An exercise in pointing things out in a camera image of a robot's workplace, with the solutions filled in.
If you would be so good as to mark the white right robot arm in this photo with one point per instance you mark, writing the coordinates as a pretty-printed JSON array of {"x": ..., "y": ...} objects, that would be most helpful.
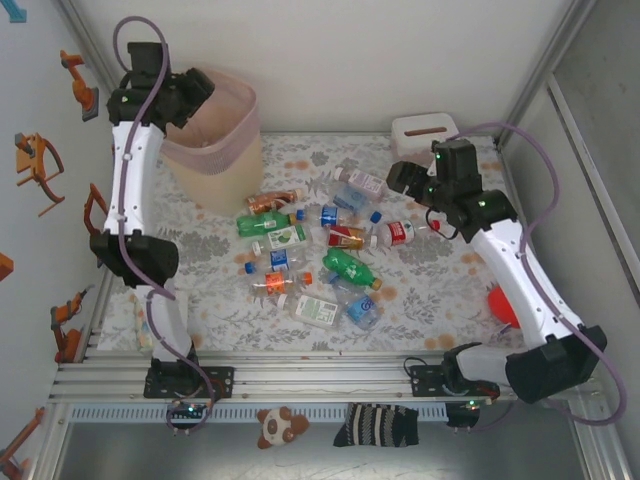
[{"x": 520, "y": 280}]

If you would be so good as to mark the red label red cap bottle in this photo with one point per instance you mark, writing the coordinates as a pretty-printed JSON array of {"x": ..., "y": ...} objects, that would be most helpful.
[{"x": 397, "y": 232}]

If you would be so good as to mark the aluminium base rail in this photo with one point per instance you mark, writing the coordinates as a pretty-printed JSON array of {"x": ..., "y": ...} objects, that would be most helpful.
[{"x": 325, "y": 380}]

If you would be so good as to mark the aluminium table side rail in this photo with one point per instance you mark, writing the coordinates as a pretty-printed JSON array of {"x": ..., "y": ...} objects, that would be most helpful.
[{"x": 95, "y": 335}]

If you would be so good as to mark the purple label plastic bottle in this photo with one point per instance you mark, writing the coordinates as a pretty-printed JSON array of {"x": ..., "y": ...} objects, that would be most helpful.
[{"x": 365, "y": 184}]

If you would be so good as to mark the striped black white sock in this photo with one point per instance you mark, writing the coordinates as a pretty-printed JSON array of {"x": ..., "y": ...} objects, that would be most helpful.
[{"x": 375, "y": 425}]

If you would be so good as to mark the clear bottle teal label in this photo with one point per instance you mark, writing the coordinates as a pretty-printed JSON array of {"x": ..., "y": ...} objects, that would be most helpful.
[{"x": 350, "y": 201}]

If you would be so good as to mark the green bottle brown cap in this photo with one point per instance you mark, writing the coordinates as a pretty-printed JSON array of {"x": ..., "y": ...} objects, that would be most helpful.
[{"x": 345, "y": 267}]

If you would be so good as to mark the green bottle small label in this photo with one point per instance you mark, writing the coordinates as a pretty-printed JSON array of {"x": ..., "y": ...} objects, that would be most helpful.
[{"x": 257, "y": 225}]

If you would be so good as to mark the red yellow label bottle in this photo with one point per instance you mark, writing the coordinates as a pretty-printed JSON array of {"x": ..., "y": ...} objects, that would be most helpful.
[{"x": 345, "y": 237}]

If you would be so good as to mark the plush dog toy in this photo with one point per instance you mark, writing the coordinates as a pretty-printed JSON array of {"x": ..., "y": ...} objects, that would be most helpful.
[{"x": 272, "y": 427}]

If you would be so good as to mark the orange label plastic bottle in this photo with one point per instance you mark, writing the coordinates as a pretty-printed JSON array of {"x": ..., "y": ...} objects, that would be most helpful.
[{"x": 275, "y": 283}]

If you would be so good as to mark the white green label bottle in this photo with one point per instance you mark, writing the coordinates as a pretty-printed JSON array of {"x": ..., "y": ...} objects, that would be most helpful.
[{"x": 315, "y": 309}]

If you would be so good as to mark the aluminium corner post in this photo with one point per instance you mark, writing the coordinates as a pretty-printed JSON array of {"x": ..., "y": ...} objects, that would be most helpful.
[
  {"x": 87, "y": 37},
  {"x": 542, "y": 75}
]

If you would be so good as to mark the brown label plastic bottle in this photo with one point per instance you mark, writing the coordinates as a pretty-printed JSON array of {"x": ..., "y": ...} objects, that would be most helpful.
[{"x": 265, "y": 202}]

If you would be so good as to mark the red balloon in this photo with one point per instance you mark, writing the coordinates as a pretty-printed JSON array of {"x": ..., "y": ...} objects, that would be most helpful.
[{"x": 500, "y": 305}]

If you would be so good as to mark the orange gripper frame sticker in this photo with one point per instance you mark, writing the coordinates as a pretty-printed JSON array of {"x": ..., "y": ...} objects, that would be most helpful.
[{"x": 30, "y": 165}]

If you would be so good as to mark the green tea label bottle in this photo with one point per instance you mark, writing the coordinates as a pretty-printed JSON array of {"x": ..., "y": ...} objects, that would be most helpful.
[{"x": 282, "y": 237}]

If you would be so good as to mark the pink mesh waste bin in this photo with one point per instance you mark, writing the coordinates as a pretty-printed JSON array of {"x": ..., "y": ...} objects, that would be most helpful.
[{"x": 225, "y": 170}]

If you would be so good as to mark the floral tablecloth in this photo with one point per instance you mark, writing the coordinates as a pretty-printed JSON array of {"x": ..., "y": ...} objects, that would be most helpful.
[{"x": 225, "y": 310}]

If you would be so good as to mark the white tissue box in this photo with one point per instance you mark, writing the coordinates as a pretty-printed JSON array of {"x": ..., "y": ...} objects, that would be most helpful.
[{"x": 425, "y": 122}]

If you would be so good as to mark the small circuit board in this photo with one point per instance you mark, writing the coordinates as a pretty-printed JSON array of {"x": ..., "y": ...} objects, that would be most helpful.
[
  {"x": 465, "y": 412},
  {"x": 190, "y": 409}
]

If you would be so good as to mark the orange block sticker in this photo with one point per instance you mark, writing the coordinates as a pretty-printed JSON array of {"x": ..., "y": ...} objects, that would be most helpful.
[{"x": 5, "y": 267}]

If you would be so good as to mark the blue wall sticker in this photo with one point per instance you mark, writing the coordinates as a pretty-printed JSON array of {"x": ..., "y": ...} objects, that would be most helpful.
[{"x": 17, "y": 14}]

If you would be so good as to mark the white tissue pack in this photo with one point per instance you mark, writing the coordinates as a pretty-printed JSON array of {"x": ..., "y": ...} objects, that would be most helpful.
[{"x": 142, "y": 330}]

